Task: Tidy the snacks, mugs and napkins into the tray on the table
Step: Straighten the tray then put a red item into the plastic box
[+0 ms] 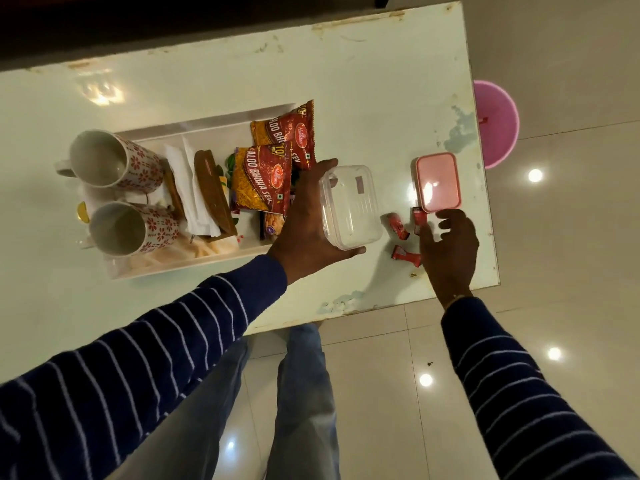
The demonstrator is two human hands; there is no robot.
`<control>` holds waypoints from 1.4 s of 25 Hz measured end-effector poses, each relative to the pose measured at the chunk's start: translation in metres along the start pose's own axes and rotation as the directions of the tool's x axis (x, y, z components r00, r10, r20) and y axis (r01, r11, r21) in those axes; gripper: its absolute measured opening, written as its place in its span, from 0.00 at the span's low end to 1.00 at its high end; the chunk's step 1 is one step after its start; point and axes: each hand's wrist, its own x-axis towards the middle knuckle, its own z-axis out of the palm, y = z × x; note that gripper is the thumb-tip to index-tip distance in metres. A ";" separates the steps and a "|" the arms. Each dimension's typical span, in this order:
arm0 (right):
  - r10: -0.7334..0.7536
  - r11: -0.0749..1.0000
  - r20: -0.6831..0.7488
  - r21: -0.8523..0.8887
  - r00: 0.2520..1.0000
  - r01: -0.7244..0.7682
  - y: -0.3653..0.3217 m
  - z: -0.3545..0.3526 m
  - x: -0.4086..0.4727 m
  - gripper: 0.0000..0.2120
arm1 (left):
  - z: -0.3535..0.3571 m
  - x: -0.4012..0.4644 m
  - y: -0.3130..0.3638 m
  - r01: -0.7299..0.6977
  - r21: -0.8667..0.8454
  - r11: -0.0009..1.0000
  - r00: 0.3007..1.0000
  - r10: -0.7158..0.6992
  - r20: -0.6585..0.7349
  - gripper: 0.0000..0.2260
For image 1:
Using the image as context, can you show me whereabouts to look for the person's right hand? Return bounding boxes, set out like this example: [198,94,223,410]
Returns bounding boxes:
[417,208,481,311]

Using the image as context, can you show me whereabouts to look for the person's left hand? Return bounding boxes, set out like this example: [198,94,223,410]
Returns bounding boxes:
[266,158,367,285]

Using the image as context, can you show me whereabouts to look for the salted peanuts packet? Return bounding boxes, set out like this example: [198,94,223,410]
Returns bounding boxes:
[259,212,286,241]

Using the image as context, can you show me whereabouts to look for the clear plastic container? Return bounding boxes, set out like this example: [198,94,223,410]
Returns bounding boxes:
[319,164,385,251]

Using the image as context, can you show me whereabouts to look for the red aloo bhujia packet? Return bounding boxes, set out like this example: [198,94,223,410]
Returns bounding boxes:
[231,142,293,215]
[249,99,317,171]

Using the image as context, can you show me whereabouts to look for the pink container lid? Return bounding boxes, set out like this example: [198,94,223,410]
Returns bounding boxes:
[413,152,463,214]

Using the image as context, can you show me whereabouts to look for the wooden napkin holder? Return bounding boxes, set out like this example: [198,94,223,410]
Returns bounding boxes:
[165,149,239,243]

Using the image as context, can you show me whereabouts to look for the white paper napkins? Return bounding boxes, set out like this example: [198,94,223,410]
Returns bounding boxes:
[162,134,223,239]

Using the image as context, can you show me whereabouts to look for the white floral tray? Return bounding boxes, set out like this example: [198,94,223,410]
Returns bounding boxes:
[77,102,299,281]

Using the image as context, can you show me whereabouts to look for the white floral mug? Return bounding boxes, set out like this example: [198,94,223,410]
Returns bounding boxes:
[55,129,166,192]
[79,202,180,257]

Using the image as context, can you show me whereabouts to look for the person's left forearm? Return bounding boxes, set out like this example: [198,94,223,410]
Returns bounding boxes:
[0,254,289,480]

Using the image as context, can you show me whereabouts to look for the person's right forearm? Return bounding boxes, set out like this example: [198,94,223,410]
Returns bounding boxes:
[441,296,639,480]

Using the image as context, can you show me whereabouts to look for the person's right leg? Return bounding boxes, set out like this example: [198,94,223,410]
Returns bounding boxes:
[265,322,341,480]

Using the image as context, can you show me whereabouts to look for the person's leg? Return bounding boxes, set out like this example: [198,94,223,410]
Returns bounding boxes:
[107,337,251,480]
[265,322,341,480]

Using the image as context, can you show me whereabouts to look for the person's left leg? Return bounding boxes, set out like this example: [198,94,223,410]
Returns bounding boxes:
[107,337,251,480]

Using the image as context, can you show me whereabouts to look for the pink plastic bucket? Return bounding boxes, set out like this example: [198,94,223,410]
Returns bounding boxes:
[472,79,521,171]

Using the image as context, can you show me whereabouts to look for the red sofa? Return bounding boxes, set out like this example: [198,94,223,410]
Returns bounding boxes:
[0,0,396,73]

